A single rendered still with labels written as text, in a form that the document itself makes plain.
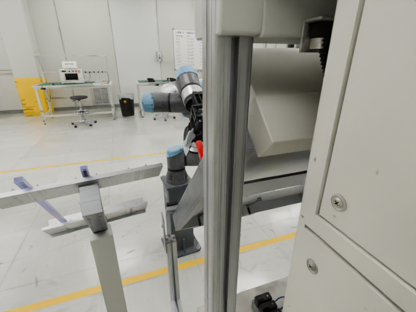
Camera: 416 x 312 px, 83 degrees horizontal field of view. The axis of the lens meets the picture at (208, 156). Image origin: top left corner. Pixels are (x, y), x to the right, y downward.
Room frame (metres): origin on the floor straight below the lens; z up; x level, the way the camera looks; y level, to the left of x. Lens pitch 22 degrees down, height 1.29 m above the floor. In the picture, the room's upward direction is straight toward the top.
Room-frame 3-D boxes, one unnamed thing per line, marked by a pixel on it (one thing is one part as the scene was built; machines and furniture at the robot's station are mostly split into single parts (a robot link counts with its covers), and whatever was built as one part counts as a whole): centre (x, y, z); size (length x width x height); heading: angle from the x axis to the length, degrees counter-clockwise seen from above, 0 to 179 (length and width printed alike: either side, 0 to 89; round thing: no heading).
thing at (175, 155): (1.39, 0.20, 0.72); 0.13 x 0.12 x 0.14; 91
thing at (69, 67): (5.48, 3.01, 1.03); 0.44 x 0.37 x 0.46; 115
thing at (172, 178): (1.39, 0.21, 0.60); 0.15 x 0.15 x 0.10
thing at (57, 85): (5.49, 2.96, 0.40); 1.50 x 0.75 x 0.81; 109
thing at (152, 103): (1.13, 0.20, 1.13); 0.49 x 0.11 x 0.12; 1
